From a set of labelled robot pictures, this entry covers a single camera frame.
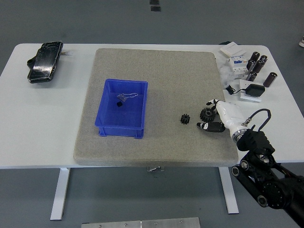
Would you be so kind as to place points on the black floor socket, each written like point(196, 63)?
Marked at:
point(155, 8)
point(154, 2)

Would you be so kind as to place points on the small black gear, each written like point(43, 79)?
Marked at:
point(184, 119)

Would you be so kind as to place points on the white shoe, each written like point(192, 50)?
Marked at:
point(302, 42)

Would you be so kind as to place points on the blue plastic box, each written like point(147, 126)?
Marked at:
point(123, 116)

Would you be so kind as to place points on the clear plastic bag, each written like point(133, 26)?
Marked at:
point(225, 73)

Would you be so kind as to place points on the black wrapped device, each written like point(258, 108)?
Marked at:
point(44, 63)

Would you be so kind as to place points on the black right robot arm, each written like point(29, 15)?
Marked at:
point(261, 166)

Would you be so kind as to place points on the grey-brown mat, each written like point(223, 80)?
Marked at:
point(166, 76)

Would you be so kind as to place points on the metal under-table bracket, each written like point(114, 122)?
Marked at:
point(154, 168)

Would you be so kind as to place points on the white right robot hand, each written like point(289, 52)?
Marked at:
point(230, 114)

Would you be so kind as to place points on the white circuit breaker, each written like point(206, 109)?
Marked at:
point(238, 65)

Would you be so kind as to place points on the grey metal plate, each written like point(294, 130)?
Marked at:
point(142, 223)

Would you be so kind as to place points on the small black cube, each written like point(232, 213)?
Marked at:
point(119, 104)

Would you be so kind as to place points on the white flat switch box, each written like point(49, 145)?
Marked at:
point(231, 49)

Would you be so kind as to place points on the large black gear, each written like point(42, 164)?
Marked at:
point(206, 114)

